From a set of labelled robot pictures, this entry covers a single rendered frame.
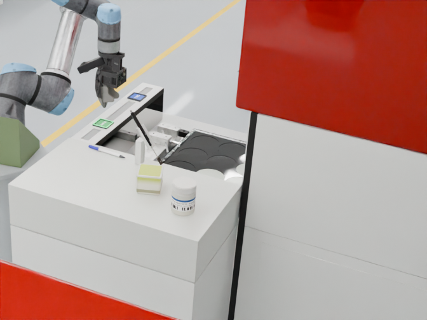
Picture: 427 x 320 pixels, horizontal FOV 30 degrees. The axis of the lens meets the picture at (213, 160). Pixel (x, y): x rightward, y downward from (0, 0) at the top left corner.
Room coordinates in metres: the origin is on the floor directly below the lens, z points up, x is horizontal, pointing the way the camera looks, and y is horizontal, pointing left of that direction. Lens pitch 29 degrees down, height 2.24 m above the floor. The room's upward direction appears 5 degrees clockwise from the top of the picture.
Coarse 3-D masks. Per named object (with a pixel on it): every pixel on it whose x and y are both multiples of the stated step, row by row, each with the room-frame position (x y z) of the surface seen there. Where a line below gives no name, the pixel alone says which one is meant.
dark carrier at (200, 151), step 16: (192, 144) 2.51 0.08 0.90; (208, 144) 2.52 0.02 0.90; (224, 144) 2.53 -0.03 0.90; (240, 144) 2.54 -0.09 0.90; (176, 160) 2.39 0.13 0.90; (192, 160) 2.40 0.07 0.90; (208, 160) 2.41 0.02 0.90; (224, 160) 2.42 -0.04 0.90; (240, 160) 2.43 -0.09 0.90; (224, 176) 2.31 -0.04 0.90; (240, 176) 2.32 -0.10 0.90
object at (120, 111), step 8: (136, 88) 2.81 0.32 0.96; (144, 88) 2.82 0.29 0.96; (152, 88) 2.83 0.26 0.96; (160, 88) 2.83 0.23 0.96; (152, 96) 2.76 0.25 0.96; (120, 104) 2.66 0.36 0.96; (128, 104) 2.68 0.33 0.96; (136, 104) 2.67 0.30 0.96; (104, 112) 2.58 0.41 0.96; (112, 112) 2.59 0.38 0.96; (120, 112) 2.60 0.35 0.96; (128, 112) 2.60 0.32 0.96; (96, 120) 2.52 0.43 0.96; (112, 120) 2.53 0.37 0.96; (120, 120) 2.53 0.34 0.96; (88, 128) 2.45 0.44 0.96; (96, 128) 2.45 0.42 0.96; (112, 128) 2.46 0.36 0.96; (72, 136) 2.38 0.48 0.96; (80, 136) 2.39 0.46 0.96; (88, 136) 2.40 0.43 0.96; (96, 136) 2.40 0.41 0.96; (104, 136) 2.40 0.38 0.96
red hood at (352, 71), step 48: (288, 0) 2.12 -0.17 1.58; (336, 0) 2.08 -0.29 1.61; (384, 0) 2.03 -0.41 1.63; (288, 48) 2.11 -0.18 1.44; (336, 48) 2.07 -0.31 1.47; (384, 48) 2.03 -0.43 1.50; (240, 96) 2.16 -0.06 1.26; (288, 96) 2.11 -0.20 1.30; (336, 96) 2.06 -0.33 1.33; (384, 96) 2.02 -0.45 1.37
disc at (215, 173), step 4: (196, 172) 2.32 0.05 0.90; (200, 172) 2.32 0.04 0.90; (204, 172) 2.32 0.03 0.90; (208, 172) 2.32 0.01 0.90; (212, 172) 2.33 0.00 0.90; (216, 172) 2.33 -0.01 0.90; (220, 172) 2.33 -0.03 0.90; (212, 176) 2.30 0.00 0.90; (216, 176) 2.30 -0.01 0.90; (220, 176) 2.30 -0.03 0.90
